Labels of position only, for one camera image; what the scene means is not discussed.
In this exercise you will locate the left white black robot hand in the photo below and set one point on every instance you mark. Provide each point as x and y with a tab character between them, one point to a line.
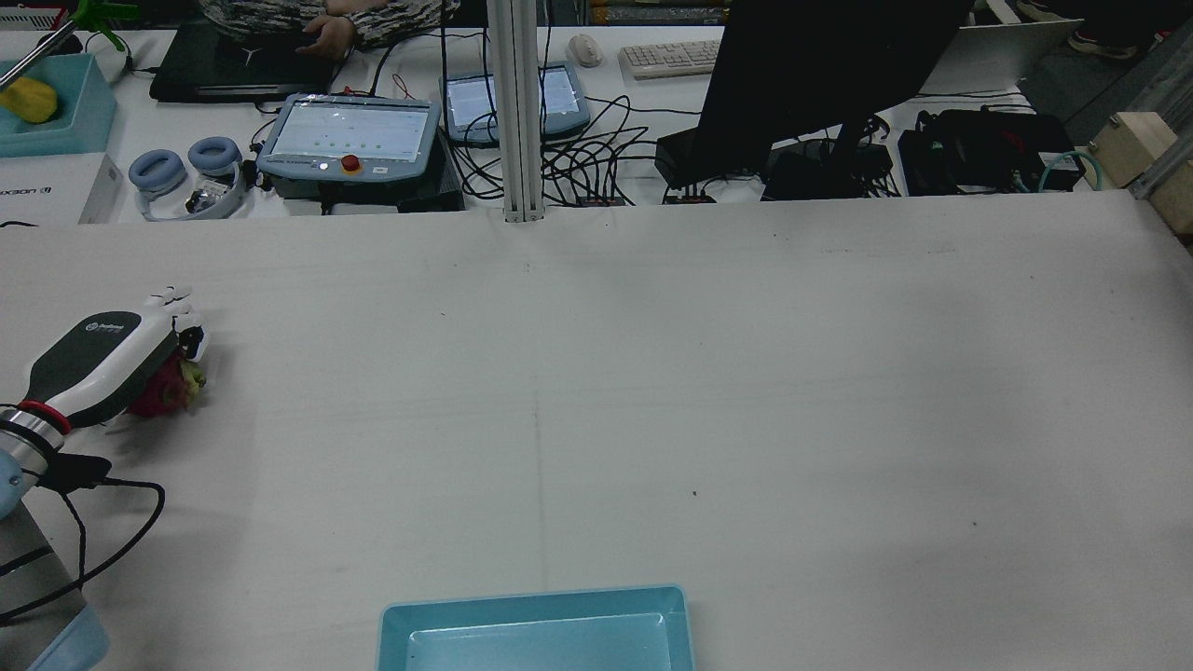
102	359

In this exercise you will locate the wooden block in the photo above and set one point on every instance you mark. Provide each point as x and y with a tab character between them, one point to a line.
1142	154

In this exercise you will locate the pink dragon fruit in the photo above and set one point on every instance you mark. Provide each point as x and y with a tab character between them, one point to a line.
168	391

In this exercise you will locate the person's left hand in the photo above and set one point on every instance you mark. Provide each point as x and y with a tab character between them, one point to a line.
331	37

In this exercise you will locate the white device red trim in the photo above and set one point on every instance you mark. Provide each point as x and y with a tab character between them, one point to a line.
33	17

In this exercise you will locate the black case under pendant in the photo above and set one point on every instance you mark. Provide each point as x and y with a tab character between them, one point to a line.
410	194

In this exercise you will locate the white computer mouse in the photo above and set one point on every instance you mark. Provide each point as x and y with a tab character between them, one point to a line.
585	50

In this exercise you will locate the deep light blue bin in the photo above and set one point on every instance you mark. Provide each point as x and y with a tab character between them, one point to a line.
84	116

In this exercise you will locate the left grey UR5e robot arm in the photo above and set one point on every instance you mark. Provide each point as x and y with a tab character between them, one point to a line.
28	596

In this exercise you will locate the green silver reacher grabber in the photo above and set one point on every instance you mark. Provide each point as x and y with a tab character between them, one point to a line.
102	14

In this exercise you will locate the person in patterned jacket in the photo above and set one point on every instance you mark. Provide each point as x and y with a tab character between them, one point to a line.
410	19

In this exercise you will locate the aluminium profile post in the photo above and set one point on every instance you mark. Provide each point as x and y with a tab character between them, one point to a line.
517	112

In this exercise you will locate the black power adapter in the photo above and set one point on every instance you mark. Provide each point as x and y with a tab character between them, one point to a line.
820	172

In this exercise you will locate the white flat panel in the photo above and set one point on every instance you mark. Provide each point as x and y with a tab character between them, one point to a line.
1007	56

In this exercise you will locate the large teach pendant red button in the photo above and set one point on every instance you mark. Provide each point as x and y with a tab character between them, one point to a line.
349	135

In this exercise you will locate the small black box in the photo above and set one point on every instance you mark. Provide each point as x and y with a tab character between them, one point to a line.
680	158

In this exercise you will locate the black monitor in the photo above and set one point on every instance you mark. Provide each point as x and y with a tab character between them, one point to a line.
820	75

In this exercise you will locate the black laptop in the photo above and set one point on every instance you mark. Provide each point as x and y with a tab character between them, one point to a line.
233	70

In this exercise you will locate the yellow packages row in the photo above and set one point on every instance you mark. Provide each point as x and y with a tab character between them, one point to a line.
662	13

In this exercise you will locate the blue padded headphones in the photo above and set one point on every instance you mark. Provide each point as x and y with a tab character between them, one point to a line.
158	172

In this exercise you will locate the bystander sneaker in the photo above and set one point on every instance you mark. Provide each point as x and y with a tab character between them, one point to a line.
1104	44

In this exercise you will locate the shallow light blue tray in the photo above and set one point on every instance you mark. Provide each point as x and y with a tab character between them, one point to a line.
531	643

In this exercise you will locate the slanted aluminium profile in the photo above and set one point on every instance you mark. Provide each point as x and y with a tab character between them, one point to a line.
1165	168

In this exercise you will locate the yellow fruit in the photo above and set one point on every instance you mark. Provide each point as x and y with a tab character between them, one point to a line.
33	101

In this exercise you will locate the white keyboard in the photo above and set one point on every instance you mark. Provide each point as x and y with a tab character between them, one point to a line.
671	59

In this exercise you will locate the white cardboard box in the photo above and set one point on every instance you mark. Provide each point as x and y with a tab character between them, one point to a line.
47	191

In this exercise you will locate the blue grey teach pendant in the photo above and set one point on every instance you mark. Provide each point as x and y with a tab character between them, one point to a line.
564	102

